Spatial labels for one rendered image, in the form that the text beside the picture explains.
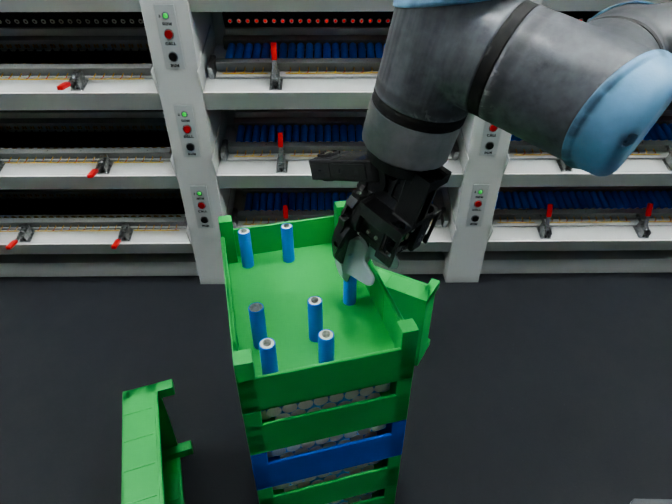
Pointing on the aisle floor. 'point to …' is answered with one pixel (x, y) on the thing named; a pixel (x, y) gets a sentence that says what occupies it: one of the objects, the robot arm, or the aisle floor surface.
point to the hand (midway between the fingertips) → (350, 266)
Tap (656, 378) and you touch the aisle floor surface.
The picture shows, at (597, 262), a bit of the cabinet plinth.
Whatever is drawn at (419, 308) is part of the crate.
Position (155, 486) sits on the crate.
